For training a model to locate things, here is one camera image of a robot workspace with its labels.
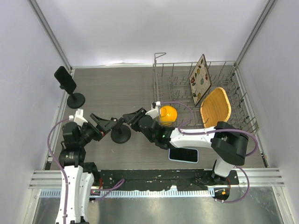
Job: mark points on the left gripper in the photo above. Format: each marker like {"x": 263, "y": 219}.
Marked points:
{"x": 106, "y": 124}

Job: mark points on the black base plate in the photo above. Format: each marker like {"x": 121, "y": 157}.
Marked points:
{"x": 163, "y": 179}

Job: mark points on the floral square plate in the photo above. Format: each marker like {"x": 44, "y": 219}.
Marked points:
{"x": 200, "y": 80}

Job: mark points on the grey wire dish rack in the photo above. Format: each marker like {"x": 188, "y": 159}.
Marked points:
{"x": 172, "y": 87}

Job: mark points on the black phone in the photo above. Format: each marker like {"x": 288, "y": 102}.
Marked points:
{"x": 65, "y": 79}

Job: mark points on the black phone stand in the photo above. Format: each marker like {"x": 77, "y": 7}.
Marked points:
{"x": 75, "y": 100}
{"x": 120, "y": 133}

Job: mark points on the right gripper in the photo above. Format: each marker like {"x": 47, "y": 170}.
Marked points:
{"x": 138, "y": 114}

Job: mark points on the yellow bowl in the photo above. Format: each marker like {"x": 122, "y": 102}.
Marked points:
{"x": 168, "y": 115}

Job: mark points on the white cable duct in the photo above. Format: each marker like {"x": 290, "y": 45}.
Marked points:
{"x": 55, "y": 193}

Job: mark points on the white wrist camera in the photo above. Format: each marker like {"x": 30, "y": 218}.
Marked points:
{"x": 154, "y": 112}
{"x": 78, "y": 117}

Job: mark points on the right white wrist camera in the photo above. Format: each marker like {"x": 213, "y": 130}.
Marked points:
{"x": 154, "y": 112}

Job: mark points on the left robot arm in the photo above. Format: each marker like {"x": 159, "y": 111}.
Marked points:
{"x": 77, "y": 175}

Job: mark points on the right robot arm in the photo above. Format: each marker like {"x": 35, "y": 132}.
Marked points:
{"x": 229, "y": 143}

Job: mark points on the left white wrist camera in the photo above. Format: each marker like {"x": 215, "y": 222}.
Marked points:
{"x": 78, "y": 117}

